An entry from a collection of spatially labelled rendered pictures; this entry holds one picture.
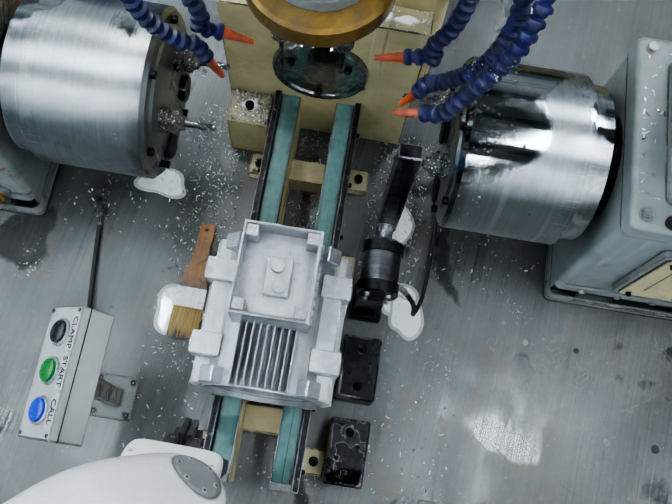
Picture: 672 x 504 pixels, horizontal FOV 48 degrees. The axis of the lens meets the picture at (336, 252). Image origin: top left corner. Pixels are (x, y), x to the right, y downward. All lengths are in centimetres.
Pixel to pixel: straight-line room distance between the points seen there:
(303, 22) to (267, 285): 32
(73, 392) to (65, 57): 43
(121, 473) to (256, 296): 43
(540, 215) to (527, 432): 40
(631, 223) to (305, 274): 42
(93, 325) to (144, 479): 47
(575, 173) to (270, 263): 41
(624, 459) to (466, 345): 31
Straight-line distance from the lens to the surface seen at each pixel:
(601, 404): 134
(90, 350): 102
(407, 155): 87
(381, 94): 123
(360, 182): 131
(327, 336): 99
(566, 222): 107
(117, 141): 107
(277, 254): 96
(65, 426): 101
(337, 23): 85
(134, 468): 57
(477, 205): 104
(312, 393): 96
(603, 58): 157
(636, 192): 104
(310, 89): 124
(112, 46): 106
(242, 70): 124
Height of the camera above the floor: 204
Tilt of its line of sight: 72 degrees down
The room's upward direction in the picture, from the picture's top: 10 degrees clockwise
